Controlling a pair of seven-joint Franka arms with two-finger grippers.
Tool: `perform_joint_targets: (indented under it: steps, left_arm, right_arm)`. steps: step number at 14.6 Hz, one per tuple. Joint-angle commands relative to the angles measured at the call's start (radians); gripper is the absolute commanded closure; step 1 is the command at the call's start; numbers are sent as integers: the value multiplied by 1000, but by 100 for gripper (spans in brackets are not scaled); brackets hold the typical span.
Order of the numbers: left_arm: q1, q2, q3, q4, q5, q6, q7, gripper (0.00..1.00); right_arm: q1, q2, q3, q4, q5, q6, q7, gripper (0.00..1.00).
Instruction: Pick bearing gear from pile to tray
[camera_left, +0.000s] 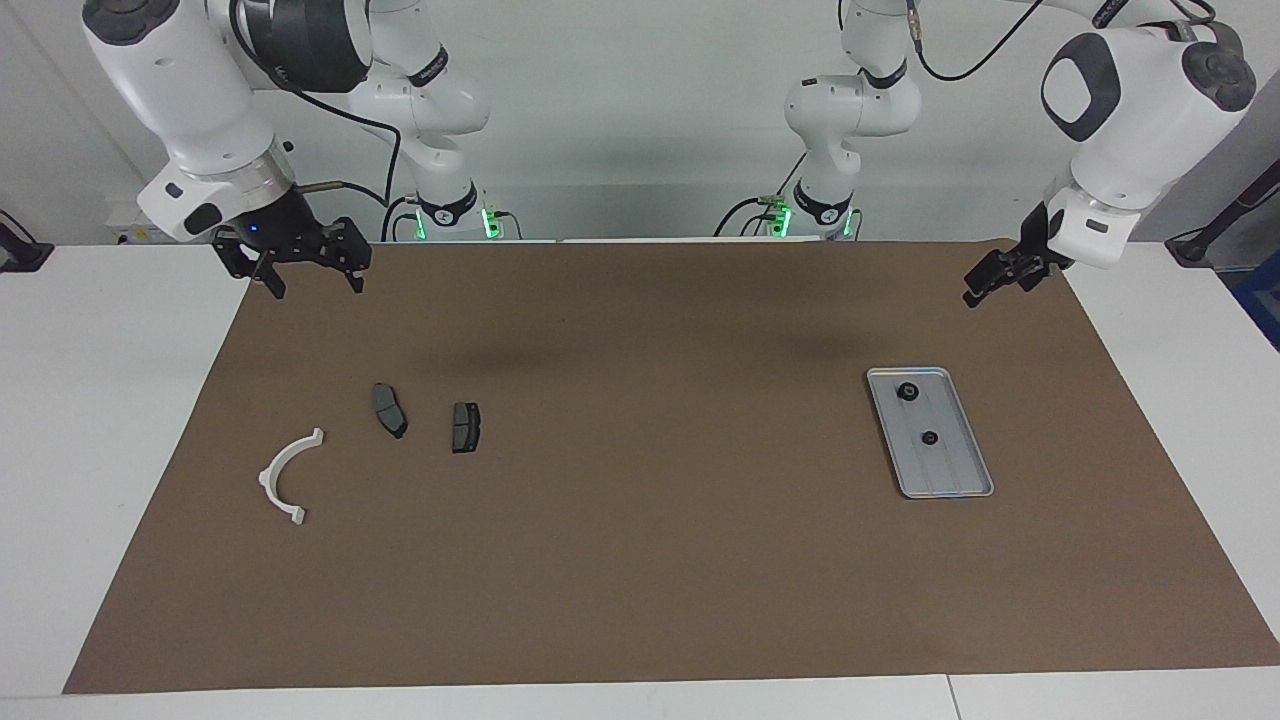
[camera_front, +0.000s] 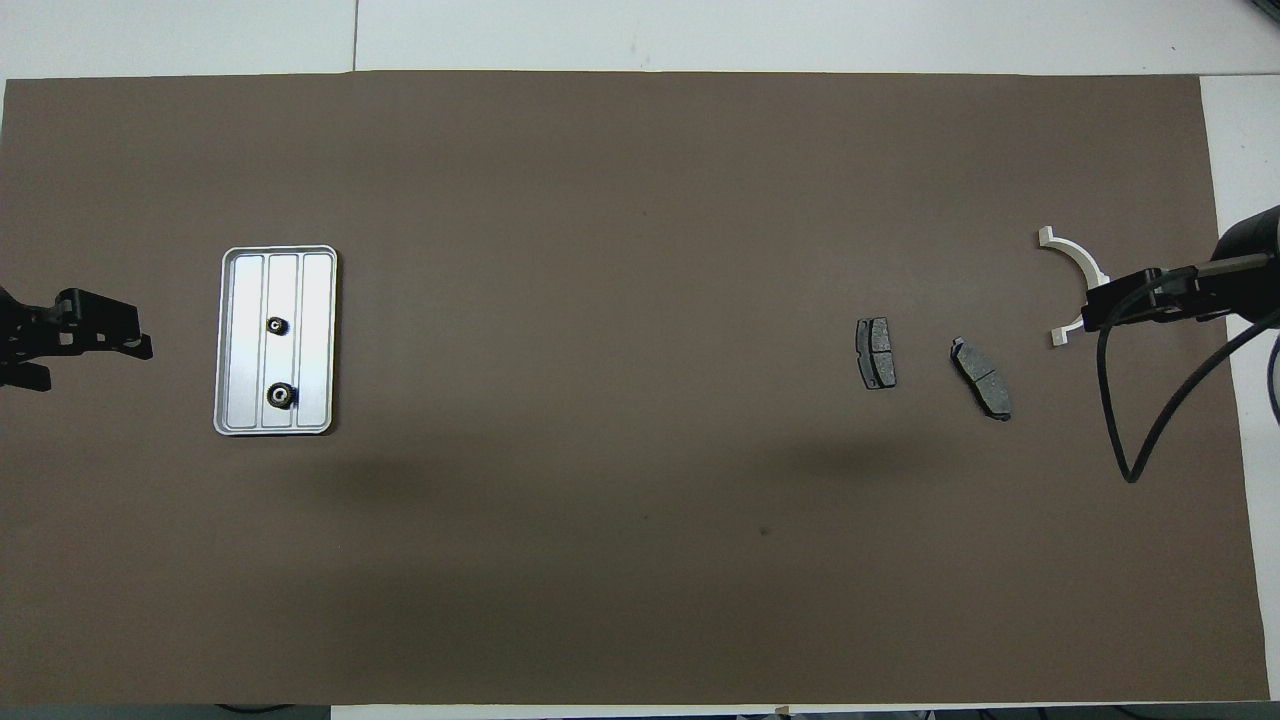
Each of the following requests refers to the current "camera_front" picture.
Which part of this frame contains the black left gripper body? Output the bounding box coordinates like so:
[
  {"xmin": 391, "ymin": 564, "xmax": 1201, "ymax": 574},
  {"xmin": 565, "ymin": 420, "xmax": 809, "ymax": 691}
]
[{"xmin": 0, "ymin": 285, "xmax": 63, "ymax": 367}]

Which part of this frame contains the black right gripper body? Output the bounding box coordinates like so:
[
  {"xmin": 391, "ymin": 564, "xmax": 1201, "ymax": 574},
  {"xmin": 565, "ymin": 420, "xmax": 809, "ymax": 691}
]
[{"xmin": 1195, "ymin": 205, "xmax": 1280, "ymax": 323}]

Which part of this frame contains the silver metal tray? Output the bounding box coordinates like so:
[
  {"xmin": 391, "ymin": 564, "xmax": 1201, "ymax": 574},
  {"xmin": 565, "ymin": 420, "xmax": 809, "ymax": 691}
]
[{"xmin": 213, "ymin": 245, "xmax": 339, "ymax": 437}]

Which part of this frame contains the long curved grey brake pad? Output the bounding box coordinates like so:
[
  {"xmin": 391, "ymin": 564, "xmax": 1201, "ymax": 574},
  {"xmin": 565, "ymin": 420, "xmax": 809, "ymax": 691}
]
[{"xmin": 949, "ymin": 337, "xmax": 1013, "ymax": 422}]

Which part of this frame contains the short rectangular grey brake pad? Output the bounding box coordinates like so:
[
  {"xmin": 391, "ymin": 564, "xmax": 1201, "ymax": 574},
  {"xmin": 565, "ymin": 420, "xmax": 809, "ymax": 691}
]
[{"xmin": 856, "ymin": 317, "xmax": 898, "ymax": 391}]

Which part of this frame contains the brown table mat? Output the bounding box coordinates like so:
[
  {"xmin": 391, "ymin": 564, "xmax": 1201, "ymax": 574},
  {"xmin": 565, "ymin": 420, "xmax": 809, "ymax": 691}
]
[{"xmin": 0, "ymin": 72, "xmax": 1271, "ymax": 707}]

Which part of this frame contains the white curved plastic bracket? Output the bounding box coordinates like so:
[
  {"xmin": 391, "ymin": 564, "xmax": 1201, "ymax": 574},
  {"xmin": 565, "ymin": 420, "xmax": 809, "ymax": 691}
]
[{"xmin": 1038, "ymin": 227, "xmax": 1111, "ymax": 349}]

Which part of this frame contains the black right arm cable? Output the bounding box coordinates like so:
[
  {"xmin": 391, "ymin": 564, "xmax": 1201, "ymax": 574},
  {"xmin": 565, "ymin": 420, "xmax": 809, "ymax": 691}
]
[{"xmin": 1096, "ymin": 268, "xmax": 1280, "ymax": 485}]

